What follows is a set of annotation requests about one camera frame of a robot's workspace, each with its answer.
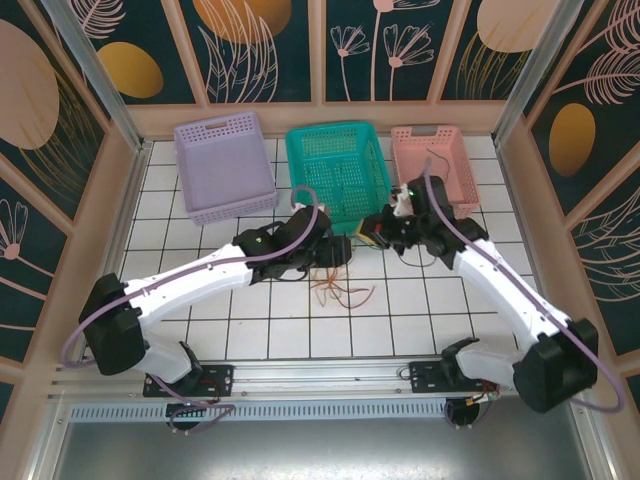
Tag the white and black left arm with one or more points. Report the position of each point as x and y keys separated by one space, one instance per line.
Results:
x=200 y=275

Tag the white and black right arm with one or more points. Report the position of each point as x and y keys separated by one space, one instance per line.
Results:
x=500 y=285

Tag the pink perforated plastic basket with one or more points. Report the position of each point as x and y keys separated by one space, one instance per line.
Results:
x=415 y=160

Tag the teal perforated plastic basket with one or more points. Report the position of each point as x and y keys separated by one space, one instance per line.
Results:
x=335 y=165

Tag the lavender perforated plastic basket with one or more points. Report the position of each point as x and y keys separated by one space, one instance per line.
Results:
x=225 y=165

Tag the dark panel with beige circle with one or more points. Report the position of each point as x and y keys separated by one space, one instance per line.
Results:
x=460 y=75

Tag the dark panel with flower drawings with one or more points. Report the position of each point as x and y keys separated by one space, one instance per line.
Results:
x=365 y=75

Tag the dark panel with leaf drawing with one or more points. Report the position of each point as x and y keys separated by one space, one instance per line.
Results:
x=295 y=60

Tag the grey metal plate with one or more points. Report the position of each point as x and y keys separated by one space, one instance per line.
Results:
x=320 y=450

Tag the dark panel with orange oval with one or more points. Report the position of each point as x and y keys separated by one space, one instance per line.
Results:
x=170 y=50

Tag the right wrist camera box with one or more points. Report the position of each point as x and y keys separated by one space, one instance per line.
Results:
x=401 y=202

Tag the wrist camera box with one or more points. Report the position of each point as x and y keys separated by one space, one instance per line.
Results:
x=401 y=202
x=298 y=205

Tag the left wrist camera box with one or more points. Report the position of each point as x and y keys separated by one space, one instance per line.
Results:
x=298 y=205

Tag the aluminium table edge rail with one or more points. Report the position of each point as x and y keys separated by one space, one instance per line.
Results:
x=524 y=225
x=124 y=220

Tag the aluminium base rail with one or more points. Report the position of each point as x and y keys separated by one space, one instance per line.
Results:
x=320 y=376

